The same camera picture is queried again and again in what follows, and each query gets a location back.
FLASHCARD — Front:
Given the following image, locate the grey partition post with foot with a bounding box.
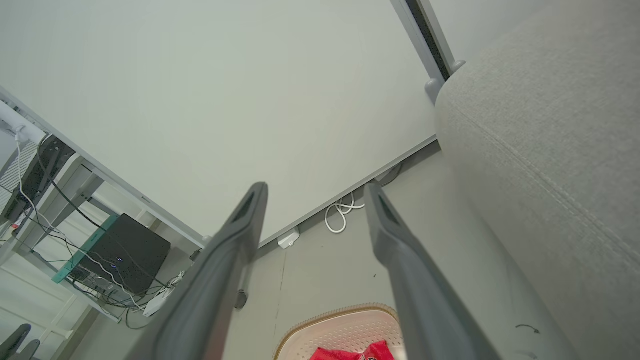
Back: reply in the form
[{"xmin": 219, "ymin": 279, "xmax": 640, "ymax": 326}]
[{"xmin": 390, "ymin": 0, "xmax": 467, "ymax": 103}]

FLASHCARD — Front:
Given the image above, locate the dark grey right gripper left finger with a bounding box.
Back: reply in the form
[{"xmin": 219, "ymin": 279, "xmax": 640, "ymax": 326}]
[{"xmin": 125, "ymin": 182, "xmax": 269, "ymax": 360}]

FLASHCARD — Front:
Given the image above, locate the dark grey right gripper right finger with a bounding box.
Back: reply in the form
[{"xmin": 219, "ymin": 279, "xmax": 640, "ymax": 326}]
[{"xmin": 364, "ymin": 182, "xmax": 501, "ymax": 360}]

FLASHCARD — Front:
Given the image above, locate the white floor socket box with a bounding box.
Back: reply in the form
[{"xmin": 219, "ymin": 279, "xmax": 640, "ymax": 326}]
[{"xmin": 277, "ymin": 227, "xmax": 301, "ymax": 250}]

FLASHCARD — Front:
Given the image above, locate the white power strip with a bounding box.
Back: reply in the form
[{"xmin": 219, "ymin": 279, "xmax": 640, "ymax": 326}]
[{"xmin": 142, "ymin": 287, "xmax": 176, "ymax": 318}]

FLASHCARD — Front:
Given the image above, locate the white desk frame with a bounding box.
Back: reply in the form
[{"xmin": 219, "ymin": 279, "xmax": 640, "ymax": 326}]
[{"xmin": 0, "ymin": 85, "xmax": 211, "ymax": 321}]

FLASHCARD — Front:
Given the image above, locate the white coiled cable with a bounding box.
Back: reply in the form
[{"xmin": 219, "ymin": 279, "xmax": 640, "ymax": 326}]
[{"xmin": 325, "ymin": 192, "xmax": 366, "ymax": 234}]

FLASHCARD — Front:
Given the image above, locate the black computer box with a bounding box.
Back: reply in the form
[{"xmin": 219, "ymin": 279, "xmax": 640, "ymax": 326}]
[{"xmin": 70, "ymin": 213, "xmax": 172, "ymax": 296}]

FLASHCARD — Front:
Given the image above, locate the dark grey floor cable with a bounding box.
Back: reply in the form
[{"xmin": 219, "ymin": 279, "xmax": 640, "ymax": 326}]
[{"xmin": 375, "ymin": 162, "xmax": 403, "ymax": 185}]

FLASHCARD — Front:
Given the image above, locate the white tube bar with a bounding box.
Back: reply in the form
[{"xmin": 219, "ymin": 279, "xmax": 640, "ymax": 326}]
[{"xmin": 0, "ymin": 100, "xmax": 47, "ymax": 146}]

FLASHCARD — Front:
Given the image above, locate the beige plastic laundry basket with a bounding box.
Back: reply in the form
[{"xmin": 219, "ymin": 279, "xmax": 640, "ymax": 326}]
[{"xmin": 273, "ymin": 303, "xmax": 407, "ymax": 360}]

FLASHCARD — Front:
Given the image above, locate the teal computer holder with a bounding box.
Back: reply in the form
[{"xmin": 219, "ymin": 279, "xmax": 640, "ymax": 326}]
[{"xmin": 52, "ymin": 214, "xmax": 121, "ymax": 285}]

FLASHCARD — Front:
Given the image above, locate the black office chair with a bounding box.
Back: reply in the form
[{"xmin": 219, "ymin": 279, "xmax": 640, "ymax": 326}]
[{"xmin": 0, "ymin": 324, "xmax": 41, "ymax": 360}]

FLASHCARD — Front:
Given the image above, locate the red and white garment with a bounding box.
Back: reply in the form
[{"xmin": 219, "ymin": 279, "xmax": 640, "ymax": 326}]
[{"xmin": 310, "ymin": 340, "xmax": 396, "ymax": 360}]

